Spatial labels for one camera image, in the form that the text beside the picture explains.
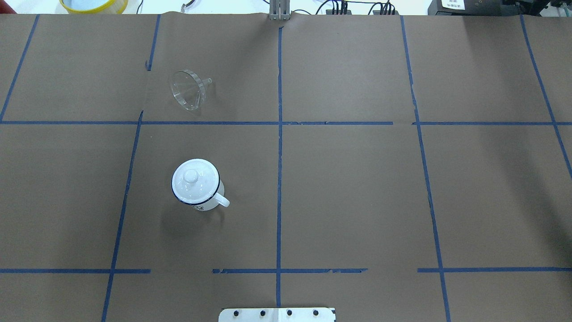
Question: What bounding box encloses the white mug lid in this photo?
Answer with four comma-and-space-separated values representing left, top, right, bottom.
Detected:
172, 159, 220, 205

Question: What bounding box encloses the clear glass funnel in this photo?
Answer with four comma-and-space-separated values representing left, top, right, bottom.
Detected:
169, 69, 214, 111

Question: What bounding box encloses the white enamel mug blue rim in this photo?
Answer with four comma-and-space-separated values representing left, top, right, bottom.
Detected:
179, 179, 230, 211

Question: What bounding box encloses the black device with label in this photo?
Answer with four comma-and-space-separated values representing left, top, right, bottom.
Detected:
428, 0, 551, 16

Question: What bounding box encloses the yellow rimmed round container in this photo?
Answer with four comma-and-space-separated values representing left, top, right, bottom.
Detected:
59, 0, 129, 14

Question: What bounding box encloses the grey metal bracket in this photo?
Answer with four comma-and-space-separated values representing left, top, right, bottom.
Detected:
267, 0, 291, 21

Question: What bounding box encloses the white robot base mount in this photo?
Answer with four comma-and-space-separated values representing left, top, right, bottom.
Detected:
218, 307, 336, 322

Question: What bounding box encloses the black cable bundle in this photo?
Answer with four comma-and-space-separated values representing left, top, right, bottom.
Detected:
315, 0, 399, 16

